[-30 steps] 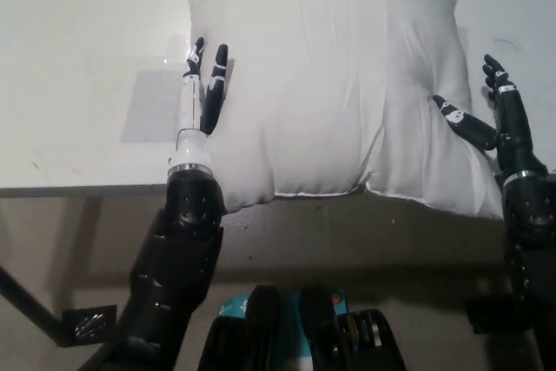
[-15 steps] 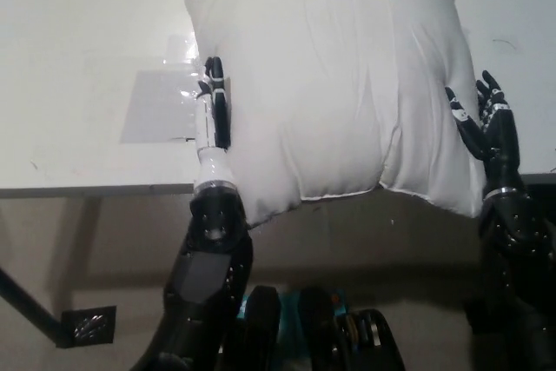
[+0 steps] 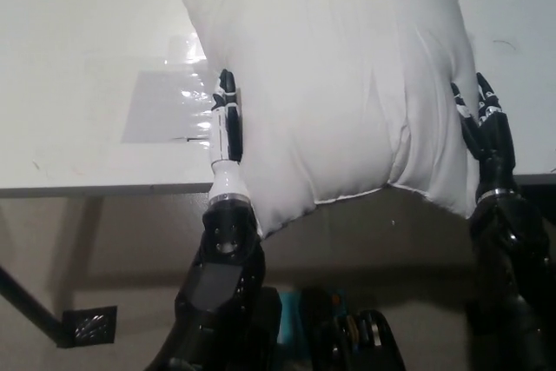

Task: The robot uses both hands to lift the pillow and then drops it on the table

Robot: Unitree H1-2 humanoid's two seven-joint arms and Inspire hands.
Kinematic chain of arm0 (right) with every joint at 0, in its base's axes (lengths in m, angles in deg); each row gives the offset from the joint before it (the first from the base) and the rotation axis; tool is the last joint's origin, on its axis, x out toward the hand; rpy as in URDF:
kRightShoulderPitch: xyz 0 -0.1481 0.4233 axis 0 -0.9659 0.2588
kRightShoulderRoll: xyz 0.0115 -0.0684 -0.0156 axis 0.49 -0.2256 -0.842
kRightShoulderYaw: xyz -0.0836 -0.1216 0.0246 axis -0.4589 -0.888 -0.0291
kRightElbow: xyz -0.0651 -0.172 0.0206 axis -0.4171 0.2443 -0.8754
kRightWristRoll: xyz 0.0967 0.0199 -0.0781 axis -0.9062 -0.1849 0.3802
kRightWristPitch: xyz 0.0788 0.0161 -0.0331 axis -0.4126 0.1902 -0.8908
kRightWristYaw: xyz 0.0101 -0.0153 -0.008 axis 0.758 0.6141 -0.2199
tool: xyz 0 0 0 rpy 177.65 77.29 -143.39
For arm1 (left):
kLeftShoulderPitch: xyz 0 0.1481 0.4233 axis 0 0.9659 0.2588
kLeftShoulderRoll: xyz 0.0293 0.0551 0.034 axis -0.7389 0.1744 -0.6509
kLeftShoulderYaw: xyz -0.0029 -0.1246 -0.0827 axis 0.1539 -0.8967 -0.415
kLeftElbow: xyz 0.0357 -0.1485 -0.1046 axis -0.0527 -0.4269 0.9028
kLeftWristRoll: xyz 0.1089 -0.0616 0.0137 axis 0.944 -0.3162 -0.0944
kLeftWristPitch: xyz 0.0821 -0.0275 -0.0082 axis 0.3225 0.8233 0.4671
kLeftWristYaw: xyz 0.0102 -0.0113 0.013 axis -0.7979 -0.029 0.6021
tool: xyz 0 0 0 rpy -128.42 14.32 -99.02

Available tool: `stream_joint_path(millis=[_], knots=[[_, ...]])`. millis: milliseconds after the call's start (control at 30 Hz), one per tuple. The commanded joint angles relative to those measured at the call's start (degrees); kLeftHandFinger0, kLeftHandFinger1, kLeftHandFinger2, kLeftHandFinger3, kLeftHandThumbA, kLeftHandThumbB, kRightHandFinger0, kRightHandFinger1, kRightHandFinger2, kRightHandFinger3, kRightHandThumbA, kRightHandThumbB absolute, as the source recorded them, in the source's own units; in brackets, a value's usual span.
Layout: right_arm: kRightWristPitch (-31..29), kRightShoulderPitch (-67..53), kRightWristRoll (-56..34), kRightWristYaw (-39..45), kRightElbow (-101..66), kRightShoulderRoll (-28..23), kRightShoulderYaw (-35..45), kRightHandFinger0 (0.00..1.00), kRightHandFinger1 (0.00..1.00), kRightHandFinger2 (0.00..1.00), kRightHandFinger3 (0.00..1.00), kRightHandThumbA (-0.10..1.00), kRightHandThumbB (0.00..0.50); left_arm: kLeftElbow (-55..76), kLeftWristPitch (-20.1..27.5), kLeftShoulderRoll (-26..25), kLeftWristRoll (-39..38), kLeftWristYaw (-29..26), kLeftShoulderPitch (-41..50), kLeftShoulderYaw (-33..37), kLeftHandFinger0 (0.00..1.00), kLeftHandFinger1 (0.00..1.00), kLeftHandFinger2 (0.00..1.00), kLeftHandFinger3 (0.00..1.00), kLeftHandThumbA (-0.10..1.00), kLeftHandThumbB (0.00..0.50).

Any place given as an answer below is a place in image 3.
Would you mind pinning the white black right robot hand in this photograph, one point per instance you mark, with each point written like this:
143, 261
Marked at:
495, 136

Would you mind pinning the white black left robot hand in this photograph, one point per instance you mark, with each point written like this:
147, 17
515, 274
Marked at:
223, 141

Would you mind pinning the dark thread strand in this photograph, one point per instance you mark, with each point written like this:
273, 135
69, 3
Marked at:
506, 43

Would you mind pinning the black table foot plate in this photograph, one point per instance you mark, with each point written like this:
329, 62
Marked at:
91, 325

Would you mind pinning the black diagonal table leg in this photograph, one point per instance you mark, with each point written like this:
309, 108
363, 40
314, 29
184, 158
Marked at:
30, 301

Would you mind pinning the white square pillow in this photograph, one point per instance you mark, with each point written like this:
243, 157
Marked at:
330, 97

